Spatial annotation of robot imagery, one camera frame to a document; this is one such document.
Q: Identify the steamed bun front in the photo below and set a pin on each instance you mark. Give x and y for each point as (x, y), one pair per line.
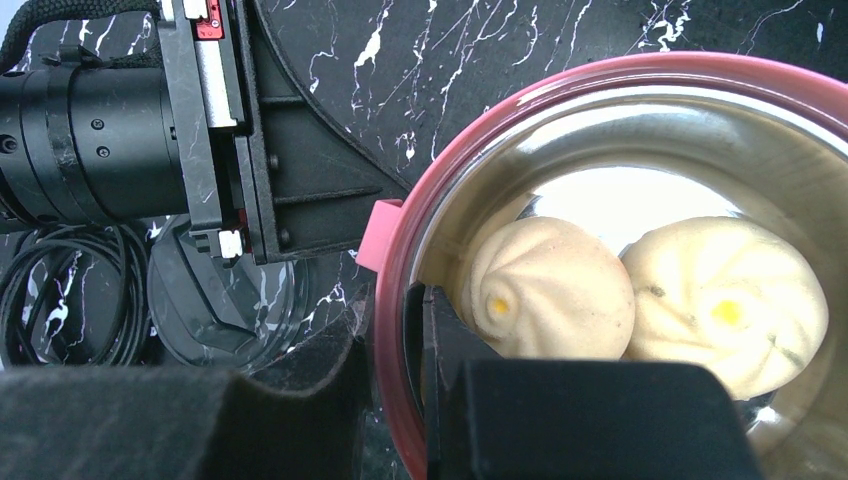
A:
(729, 296)

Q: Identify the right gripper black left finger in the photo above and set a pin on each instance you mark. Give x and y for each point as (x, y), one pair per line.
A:
(301, 417)

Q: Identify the steamed bun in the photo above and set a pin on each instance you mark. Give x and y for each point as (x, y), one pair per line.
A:
(544, 288)
(729, 296)

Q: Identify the red steel lunch bowl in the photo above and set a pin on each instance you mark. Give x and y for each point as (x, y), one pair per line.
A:
(619, 148)

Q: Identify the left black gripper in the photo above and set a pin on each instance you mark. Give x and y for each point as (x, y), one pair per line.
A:
(308, 185)

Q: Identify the dark transparent round lid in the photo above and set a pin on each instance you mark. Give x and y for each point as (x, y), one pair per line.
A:
(208, 313)

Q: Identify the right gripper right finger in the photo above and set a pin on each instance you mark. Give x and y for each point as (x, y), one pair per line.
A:
(488, 417)

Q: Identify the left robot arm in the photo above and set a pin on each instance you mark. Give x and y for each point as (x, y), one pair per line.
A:
(87, 141)

